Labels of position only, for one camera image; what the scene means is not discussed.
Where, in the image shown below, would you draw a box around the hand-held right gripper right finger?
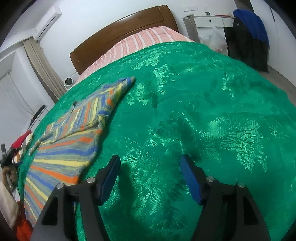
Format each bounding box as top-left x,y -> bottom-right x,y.
180,154 -> 271,241

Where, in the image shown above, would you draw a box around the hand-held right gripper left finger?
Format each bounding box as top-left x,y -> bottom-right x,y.
30,155 -> 121,241

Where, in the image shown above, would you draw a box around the striped knit sweater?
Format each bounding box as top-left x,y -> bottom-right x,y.
23,76 -> 136,226

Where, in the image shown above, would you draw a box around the person's left forearm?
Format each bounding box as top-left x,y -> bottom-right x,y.
0,181 -> 20,229

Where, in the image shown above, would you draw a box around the dark clothes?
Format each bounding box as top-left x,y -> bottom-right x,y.
30,105 -> 46,121

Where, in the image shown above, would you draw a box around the person's left hand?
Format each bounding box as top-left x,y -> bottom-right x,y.
1,167 -> 18,193

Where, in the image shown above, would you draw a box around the striped pillow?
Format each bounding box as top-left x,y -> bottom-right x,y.
14,134 -> 35,163

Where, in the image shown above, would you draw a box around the white sheer curtain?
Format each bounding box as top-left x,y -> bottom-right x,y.
0,70 -> 55,149

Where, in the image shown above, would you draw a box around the orange fleece clothing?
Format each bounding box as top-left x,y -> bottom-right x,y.
16,201 -> 34,241

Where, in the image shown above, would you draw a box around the green satin blanket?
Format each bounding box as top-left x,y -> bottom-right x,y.
17,42 -> 296,241

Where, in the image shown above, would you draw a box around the beige curtain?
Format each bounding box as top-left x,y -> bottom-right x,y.
23,38 -> 66,103

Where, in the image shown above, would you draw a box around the small white fan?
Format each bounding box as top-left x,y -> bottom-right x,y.
63,77 -> 75,90

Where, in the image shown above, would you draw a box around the white air conditioner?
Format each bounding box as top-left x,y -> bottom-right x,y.
32,6 -> 62,40

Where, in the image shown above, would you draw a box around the black jacket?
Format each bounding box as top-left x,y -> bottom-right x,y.
225,16 -> 270,73

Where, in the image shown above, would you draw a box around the white plastic bag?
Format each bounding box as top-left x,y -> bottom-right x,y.
198,22 -> 228,52

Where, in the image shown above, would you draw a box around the pink striped bed sheet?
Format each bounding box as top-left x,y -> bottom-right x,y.
76,26 -> 196,82

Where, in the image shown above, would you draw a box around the wooden headboard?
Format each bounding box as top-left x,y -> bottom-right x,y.
70,5 -> 179,75

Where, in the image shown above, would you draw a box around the white desk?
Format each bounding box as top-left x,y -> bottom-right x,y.
183,13 -> 235,44

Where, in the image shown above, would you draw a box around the blue jacket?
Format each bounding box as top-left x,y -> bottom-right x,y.
232,9 -> 270,49

